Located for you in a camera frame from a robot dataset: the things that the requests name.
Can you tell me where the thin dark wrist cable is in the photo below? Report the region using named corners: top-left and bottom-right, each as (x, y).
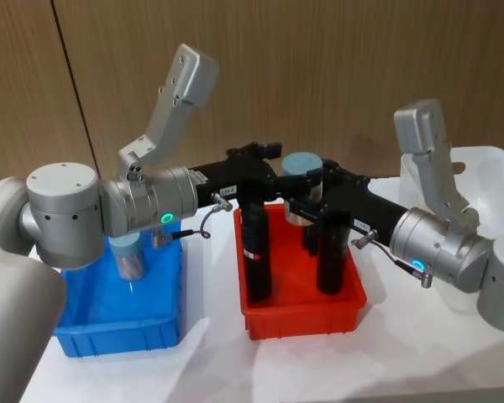
top-left (152, 191), bottom-right (233, 249)
top-left (351, 229), bottom-right (433, 289)

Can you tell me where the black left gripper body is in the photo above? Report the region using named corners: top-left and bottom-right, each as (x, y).
top-left (188, 149), bottom-right (279, 210)

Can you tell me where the clear jar with blue lid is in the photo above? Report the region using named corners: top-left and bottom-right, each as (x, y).
top-left (281, 151), bottom-right (325, 224)
top-left (108, 233), bottom-right (148, 281)

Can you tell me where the black cylinder bottle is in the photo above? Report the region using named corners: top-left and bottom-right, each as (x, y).
top-left (238, 180), bottom-right (275, 304)
top-left (316, 211), bottom-right (353, 296)

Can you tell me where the white plastic bin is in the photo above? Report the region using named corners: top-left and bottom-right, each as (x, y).
top-left (396, 144), bottom-right (504, 264)

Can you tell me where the red plastic bin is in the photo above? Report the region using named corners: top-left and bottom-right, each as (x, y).
top-left (233, 202), bottom-right (369, 340)

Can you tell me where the blue plastic bin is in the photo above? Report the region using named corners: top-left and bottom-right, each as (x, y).
top-left (52, 232), bottom-right (188, 359)

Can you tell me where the thin dark right wrist cable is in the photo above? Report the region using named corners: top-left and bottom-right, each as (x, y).
top-left (351, 229), bottom-right (433, 289)

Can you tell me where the thin dark left wrist cable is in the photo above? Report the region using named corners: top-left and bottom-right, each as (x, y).
top-left (152, 191), bottom-right (233, 249)

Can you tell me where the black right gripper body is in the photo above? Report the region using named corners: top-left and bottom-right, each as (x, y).
top-left (320, 183), bottom-right (410, 248)

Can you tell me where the white table cloth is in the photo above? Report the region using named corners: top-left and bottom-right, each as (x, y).
top-left (0, 171), bottom-right (504, 403)

